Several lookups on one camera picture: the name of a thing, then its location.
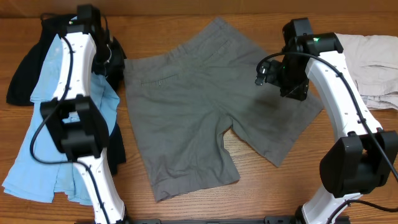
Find grey shorts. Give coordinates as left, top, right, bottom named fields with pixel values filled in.
left=124, top=18, right=323, bottom=201

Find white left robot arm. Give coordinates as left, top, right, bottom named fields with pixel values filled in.
left=40, top=4, right=129, bottom=223

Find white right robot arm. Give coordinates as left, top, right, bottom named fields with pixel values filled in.
left=256, top=18, right=397, bottom=224

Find black garment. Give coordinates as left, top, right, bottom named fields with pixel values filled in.
left=6, top=27, right=126, bottom=175

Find beige folded shorts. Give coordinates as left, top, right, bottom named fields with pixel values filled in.
left=336, top=34, right=397, bottom=110

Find light blue shirt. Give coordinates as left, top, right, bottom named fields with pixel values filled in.
left=2, top=35, right=119, bottom=206

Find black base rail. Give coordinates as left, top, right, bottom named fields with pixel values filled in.
left=131, top=215, right=304, bottom=224

